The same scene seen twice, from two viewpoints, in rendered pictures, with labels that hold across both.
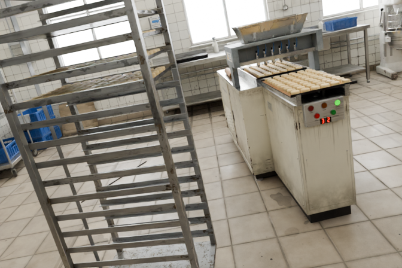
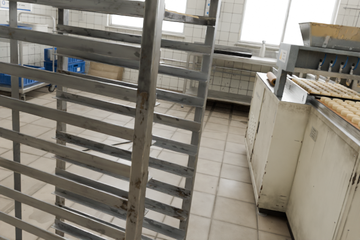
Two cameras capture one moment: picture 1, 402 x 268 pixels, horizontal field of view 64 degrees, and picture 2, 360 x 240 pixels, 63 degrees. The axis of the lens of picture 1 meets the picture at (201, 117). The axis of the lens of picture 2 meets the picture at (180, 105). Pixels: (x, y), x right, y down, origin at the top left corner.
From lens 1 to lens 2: 0.66 m
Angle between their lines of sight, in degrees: 8
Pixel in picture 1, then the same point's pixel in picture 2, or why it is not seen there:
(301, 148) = (348, 212)
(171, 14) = (230, 4)
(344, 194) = not seen: outside the picture
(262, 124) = (292, 151)
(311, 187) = not seen: outside the picture
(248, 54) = (308, 61)
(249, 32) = (321, 33)
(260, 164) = (270, 198)
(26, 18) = not seen: outside the picture
